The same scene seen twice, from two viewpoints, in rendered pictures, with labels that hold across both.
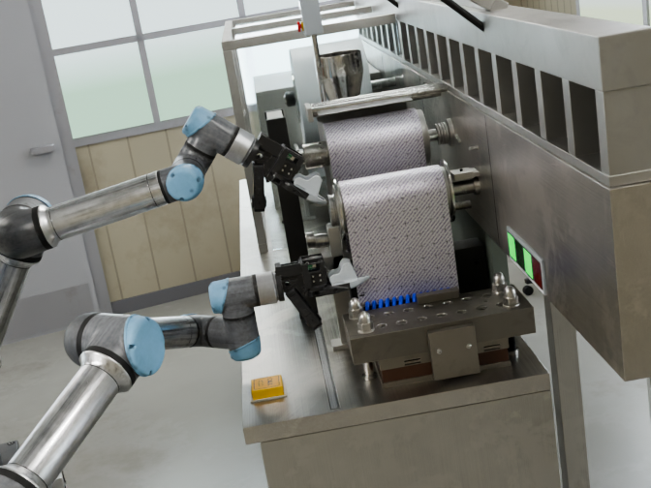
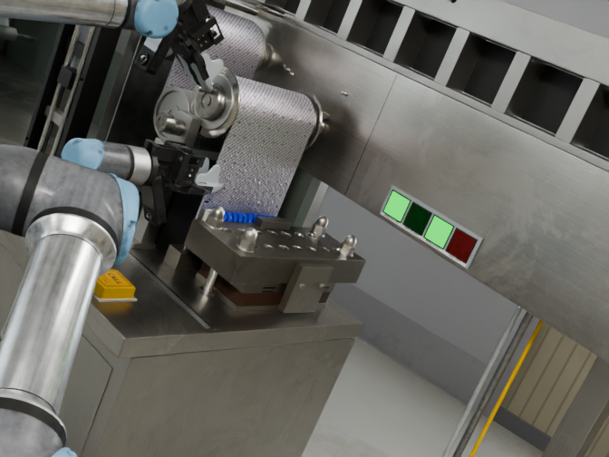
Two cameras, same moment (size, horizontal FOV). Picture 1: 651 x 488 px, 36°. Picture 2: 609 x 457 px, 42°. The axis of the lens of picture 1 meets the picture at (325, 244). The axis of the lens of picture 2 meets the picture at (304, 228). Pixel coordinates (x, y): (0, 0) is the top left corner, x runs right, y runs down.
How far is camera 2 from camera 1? 1.44 m
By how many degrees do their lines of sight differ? 47
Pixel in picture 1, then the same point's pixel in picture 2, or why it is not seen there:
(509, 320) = (347, 268)
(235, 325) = not seen: hidden behind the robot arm
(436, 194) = (306, 124)
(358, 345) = (245, 264)
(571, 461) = not seen: hidden behind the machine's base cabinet
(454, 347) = (312, 284)
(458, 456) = (274, 389)
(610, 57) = not seen: outside the picture
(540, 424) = (335, 366)
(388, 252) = (247, 166)
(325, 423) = (198, 344)
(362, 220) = (246, 125)
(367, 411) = (236, 337)
